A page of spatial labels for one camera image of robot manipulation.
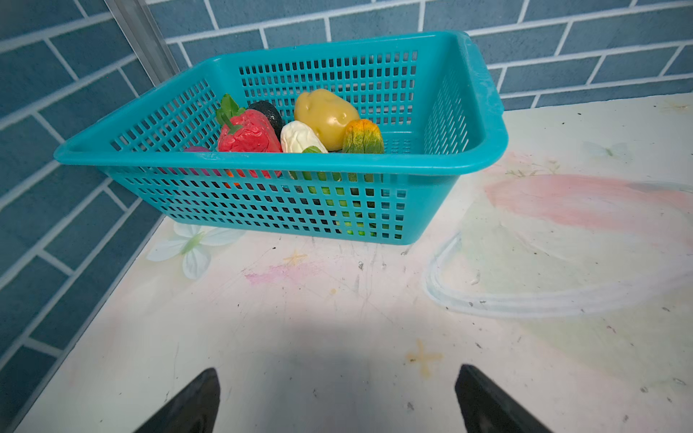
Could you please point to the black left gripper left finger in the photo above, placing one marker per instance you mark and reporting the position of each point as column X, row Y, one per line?
column 193, row 409

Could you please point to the dark toy avocado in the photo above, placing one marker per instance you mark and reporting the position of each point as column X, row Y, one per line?
column 271, row 113

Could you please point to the orange green toy corn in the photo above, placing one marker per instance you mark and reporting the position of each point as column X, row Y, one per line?
column 364, row 137

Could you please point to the teal plastic basket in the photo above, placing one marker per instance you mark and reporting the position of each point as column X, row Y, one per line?
column 431, row 96

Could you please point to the red toy strawberry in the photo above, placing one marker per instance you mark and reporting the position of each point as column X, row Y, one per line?
column 244, row 130

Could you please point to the purple toy eggplant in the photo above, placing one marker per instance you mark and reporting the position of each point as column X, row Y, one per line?
column 197, row 149

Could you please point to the white toy daikon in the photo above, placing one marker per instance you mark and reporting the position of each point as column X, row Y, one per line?
column 297, row 137

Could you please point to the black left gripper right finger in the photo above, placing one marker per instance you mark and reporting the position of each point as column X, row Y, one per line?
column 486, row 407

